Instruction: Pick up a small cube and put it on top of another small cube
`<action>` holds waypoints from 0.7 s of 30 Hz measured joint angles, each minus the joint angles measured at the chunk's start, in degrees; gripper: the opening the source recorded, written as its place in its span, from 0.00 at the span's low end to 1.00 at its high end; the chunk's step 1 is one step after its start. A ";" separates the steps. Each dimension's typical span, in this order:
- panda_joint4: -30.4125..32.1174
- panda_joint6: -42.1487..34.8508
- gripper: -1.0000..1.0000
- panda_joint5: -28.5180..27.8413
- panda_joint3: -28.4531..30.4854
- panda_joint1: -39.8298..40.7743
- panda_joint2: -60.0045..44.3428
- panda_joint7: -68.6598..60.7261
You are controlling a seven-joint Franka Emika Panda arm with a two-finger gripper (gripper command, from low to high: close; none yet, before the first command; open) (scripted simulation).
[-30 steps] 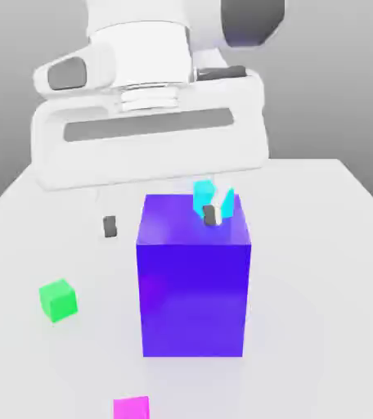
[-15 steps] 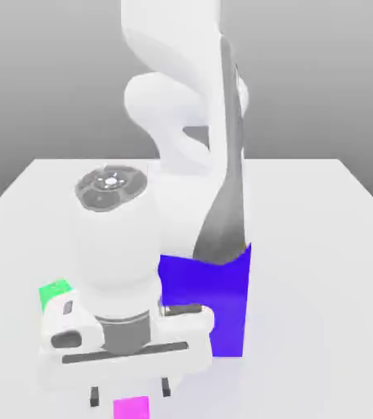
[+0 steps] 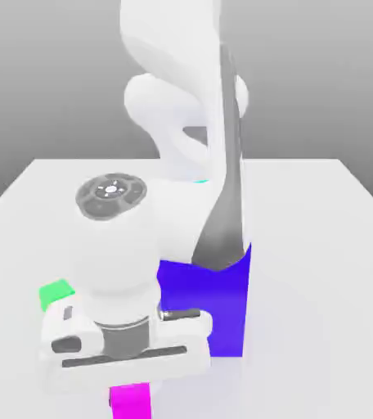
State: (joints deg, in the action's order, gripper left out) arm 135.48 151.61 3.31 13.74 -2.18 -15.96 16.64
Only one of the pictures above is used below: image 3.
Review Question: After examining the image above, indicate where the small green cube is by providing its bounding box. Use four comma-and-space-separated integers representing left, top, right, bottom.
38, 278, 77, 313

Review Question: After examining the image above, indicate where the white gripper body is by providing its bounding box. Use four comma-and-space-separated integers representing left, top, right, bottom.
38, 313, 214, 394

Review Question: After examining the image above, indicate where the small magenta cube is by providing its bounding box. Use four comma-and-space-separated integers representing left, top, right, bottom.
108, 381, 152, 419

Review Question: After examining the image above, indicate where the large blue box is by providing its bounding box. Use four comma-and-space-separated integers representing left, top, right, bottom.
155, 242, 252, 358

